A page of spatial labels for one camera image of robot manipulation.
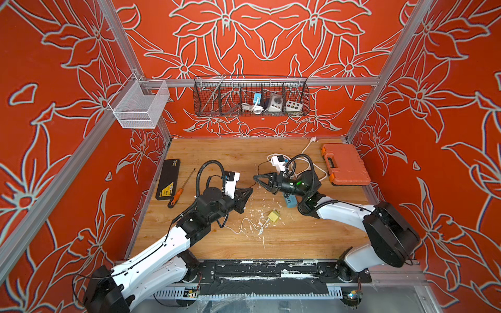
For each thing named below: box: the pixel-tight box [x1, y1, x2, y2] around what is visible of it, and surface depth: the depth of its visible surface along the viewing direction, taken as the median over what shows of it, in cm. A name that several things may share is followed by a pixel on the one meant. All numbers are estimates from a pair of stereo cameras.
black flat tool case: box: [155, 158, 181, 201], surface depth 99 cm
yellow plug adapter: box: [268, 209, 280, 223], surface depth 87 cm
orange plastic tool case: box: [320, 143, 372, 186], surface depth 102 cm
